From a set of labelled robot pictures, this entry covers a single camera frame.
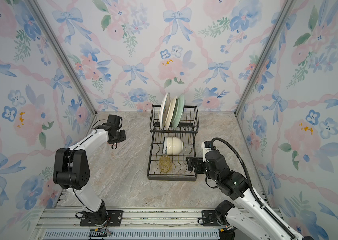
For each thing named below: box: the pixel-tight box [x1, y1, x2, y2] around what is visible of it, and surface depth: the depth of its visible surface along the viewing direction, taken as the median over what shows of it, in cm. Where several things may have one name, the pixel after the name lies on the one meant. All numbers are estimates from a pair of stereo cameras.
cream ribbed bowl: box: [167, 137, 184, 155], surface depth 92 cm
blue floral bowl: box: [161, 136, 168, 155], surface depth 90 cm
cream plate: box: [165, 96, 177, 130], surface depth 75 cm
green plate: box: [171, 94, 185, 129], surface depth 76 cm
